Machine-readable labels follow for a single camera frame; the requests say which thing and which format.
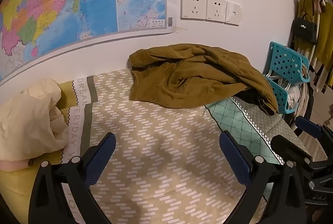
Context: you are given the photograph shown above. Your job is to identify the colourful wall map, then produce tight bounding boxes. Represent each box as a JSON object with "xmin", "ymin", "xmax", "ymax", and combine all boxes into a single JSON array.
[{"xmin": 0, "ymin": 0, "xmax": 188, "ymax": 82}]

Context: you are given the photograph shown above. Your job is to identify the bundle of white hangers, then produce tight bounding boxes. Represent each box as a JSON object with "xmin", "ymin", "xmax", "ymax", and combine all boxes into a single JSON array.
[{"xmin": 265, "ymin": 70, "xmax": 293, "ymax": 90}]

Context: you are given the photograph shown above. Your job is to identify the patterned bed sheet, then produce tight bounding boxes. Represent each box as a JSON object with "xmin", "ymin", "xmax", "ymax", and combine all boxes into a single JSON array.
[{"xmin": 0, "ymin": 68, "xmax": 328, "ymax": 224}]

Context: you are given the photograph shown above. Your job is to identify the black cloth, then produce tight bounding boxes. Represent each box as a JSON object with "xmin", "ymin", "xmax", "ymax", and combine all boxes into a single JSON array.
[{"xmin": 233, "ymin": 89, "xmax": 266, "ymax": 110}]

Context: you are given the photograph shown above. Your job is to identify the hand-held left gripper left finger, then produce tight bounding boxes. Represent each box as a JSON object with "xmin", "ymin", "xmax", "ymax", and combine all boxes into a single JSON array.
[{"xmin": 29, "ymin": 132, "xmax": 117, "ymax": 224}]

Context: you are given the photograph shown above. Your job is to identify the yellow hanging garment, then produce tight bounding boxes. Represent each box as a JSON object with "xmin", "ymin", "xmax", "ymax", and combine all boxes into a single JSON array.
[{"xmin": 297, "ymin": 0, "xmax": 333, "ymax": 68}]

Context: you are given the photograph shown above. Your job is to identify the black handbag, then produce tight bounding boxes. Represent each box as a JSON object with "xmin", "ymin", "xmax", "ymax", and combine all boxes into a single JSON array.
[{"xmin": 291, "ymin": 14, "xmax": 318, "ymax": 45}]

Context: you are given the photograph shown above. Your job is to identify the olive brown jacket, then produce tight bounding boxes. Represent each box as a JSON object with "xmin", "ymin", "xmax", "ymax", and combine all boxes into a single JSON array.
[{"xmin": 129, "ymin": 44, "xmax": 279, "ymax": 116}]

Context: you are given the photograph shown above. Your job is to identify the beige hanging garment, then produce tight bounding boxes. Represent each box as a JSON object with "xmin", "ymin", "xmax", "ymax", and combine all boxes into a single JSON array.
[{"xmin": 295, "ymin": 81, "xmax": 316, "ymax": 123}]

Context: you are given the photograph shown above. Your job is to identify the pink folded garment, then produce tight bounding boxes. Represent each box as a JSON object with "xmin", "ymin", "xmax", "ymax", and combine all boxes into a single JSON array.
[{"xmin": 0, "ymin": 159, "xmax": 30, "ymax": 171}]

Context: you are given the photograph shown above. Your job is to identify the blue plastic basket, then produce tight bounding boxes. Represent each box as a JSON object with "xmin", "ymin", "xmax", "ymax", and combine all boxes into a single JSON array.
[
  {"xmin": 265, "ymin": 41, "xmax": 311, "ymax": 84},
  {"xmin": 265, "ymin": 76, "xmax": 299, "ymax": 114}
]

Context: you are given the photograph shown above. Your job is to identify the cream folded garment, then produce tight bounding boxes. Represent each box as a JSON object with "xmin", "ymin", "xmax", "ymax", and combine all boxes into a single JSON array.
[{"xmin": 0, "ymin": 79, "xmax": 68, "ymax": 162}]

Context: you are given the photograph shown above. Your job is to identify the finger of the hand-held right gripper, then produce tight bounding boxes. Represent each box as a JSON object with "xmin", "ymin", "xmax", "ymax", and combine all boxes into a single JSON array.
[
  {"xmin": 271, "ymin": 135, "xmax": 313, "ymax": 166},
  {"xmin": 295, "ymin": 116, "xmax": 333, "ymax": 141}
]

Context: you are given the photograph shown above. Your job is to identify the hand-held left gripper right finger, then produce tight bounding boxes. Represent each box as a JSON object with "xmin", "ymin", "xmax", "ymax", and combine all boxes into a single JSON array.
[{"xmin": 219, "ymin": 130, "xmax": 309, "ymax": 224}]

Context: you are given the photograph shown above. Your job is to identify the white wall switch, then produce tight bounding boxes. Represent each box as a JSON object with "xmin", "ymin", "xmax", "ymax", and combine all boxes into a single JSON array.
[{"xmin": 224, "ymin": 1, "xmax": 243, "ymax": 26}]

